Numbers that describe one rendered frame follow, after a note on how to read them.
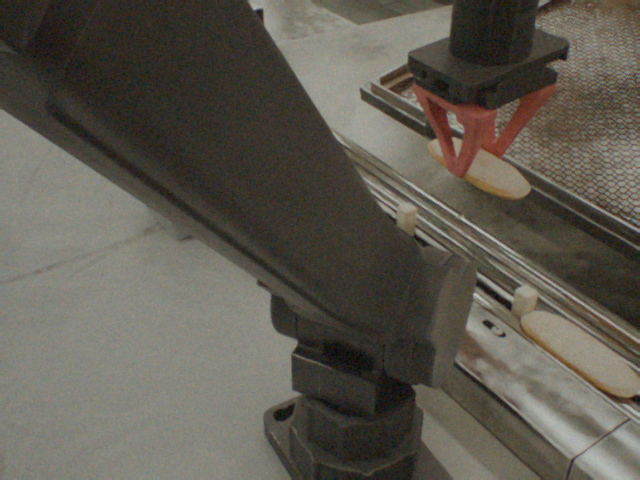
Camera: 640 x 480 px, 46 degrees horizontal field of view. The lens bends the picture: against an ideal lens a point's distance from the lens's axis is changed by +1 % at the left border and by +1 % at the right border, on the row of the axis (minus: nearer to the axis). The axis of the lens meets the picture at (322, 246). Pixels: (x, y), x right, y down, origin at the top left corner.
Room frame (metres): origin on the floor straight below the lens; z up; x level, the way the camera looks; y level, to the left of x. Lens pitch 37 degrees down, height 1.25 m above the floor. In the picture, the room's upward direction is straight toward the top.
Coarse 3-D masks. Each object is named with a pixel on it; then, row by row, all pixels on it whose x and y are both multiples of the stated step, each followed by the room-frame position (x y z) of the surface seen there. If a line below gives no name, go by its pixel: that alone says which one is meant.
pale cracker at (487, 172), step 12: (432, 144) 0.54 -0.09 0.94; (456, 144) 0.54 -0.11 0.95; (432, 156) 0.53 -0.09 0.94; (456, 156) 0.52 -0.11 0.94; (480, 156) 0.52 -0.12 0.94; (492, 156) 0.52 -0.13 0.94; (480, 168) 0.50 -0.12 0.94; (492, 168) 0.50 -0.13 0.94; (504, 168) 0.50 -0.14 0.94; (468, 180) 0.49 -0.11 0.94; (480, 180) 0.49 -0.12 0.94; (492, 180) 0.48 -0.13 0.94; (504, 180) 0.48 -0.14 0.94; (516, 180) 0.49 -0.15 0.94; (492, 192) 0.48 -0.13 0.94; (504, 192) 0.47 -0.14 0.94; (516, 192) 0.47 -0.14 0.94; (528, 192) 0.48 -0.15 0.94
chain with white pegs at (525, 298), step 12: (408, 204) 0.56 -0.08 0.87; (408, 216) 0.55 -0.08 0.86; (408, 228) 0.55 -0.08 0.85; (420, 240) 0.55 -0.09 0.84; (516, 288) 0.44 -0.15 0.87; (528, 288) 0.44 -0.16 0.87; (504, 300) 0.46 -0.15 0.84; (516, 300) 0.44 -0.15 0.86; (528, 300) 0.43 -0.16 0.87; (516, 312) 0.44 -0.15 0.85; (636, 396) 0.36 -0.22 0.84
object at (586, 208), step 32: (544, 0) 0.89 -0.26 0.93; (576, 0) 0.89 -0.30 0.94; (544, 64) 0.76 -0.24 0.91; (384, 96) 0.73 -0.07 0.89; (608, 96) 0.69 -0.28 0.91; (608, 128) 0.63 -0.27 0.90; (512, 160) 0.59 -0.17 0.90; (544, 192) 0.55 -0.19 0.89; (576, 192) 0.55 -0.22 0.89; (608, 192) 0.54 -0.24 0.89; (608, 224) 0.50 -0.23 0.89
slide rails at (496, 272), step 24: (360, 168) 0.65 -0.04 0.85; (384, 192) 0.61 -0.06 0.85; (432, 216) 0.57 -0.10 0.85; (456, 240) 0.53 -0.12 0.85; (480, 264) 0.50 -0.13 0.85; (480, 288) 0.47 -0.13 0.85; (504, 288) 0.47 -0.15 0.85; (504, 312) 0.44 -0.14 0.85; (552, 312) 0.44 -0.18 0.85; (600, 336) 0.41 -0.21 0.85; (624, 360) 0.39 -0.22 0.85; (624, 408) 0.34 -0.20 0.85
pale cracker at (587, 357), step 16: (528, 320) 0.42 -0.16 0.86; (544, 320) 0.42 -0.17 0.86; (560, 320) 0.42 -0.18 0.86; (528, 336) 0.41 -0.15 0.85; (544, 336) 0.40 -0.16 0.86; (560, 336) 0.40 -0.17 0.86; (576, 336) 0.40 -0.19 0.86; (560, 352) 0.39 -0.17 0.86; (576, 352) 0.39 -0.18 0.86; (592, 352) 0.39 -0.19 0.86; (608, 352) 0.39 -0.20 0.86; (576, 368) 0.37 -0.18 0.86; (592, 368) 0.37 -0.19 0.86; (608, 368) 0.37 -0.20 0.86; (624, 368) 0.37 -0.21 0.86; (592, 384) 0.36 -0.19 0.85; (608, 384) 0.36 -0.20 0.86; (624, 384) 0.36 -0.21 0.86
